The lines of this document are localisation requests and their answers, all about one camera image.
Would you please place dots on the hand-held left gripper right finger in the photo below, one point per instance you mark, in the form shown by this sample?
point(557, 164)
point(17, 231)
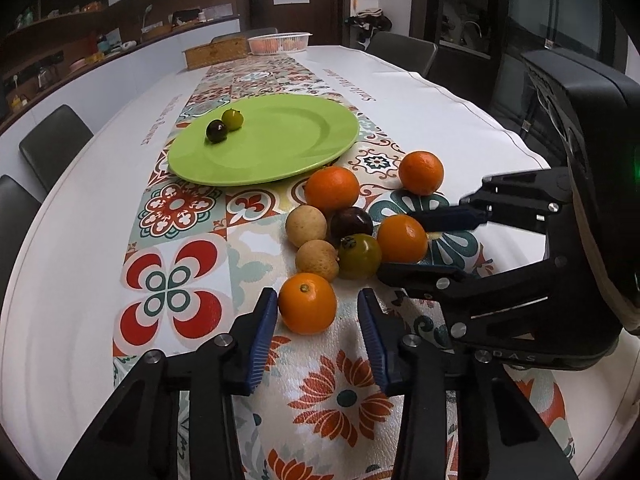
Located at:
point(372, 341)

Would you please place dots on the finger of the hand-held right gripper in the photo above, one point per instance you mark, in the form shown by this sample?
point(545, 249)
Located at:
point(425, 273)
point(450, 218)

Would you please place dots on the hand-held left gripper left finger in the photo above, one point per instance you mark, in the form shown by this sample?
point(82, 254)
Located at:
point(260, 341)

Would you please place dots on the orange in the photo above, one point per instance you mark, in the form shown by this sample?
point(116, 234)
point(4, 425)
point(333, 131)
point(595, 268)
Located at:
point(332, 189)
point(402, 238)
point(421, 172)
point(307, 303)

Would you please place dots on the green-brown fruit with calyx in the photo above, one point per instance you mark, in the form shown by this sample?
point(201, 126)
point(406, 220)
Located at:
point(359, 257)

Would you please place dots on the dark purple round fruit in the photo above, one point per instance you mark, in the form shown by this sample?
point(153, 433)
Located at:
point(351, 222)
point(217, 131)

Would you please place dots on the tan longan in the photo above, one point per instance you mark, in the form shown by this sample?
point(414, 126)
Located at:
point(316, 260)
point(306, 225)

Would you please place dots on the green plate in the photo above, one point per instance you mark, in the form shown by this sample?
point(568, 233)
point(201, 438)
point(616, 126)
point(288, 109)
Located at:
point(280, 145)

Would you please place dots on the sliding glass door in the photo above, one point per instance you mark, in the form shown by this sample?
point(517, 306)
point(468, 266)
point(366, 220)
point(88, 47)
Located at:
point(575, 10)

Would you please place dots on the dark grey dining chair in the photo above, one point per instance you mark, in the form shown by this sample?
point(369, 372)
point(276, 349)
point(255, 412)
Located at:
point(245, 34)
point(15, 230)
point(400, 52)
point(55, 145)

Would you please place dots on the white tablecloth with patterned centre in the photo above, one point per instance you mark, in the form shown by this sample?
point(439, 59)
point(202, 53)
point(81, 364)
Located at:
point(75, 240)

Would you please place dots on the pile of dark clothes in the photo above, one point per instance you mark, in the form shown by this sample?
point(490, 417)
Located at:
point(369, 22)

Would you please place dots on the small green round fruit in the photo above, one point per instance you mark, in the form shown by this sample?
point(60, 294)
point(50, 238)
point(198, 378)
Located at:
point(232, 119)

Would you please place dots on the pile of small oranges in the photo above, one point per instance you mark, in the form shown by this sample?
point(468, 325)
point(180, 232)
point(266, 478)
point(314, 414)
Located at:
point(275, 46)

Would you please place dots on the dark wooden door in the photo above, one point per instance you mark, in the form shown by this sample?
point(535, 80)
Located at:
point(325, 5)

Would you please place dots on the clear plastic basket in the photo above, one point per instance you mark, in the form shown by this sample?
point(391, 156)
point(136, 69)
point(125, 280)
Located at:
point(280, 35)

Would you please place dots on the woven brown box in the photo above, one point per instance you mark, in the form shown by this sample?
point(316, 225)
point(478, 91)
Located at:
point(215, 53)

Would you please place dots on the white counter cabinet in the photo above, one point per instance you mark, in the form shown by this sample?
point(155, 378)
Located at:
point(125, 70)

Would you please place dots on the woven brown tray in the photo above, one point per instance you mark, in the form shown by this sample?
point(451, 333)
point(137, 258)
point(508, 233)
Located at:
point(157, 31)

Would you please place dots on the glass kettle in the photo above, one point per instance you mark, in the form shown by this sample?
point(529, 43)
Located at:
point(45, 76)

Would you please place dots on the white desk lamp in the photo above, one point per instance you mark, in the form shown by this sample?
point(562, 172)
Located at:
point(147, 12)

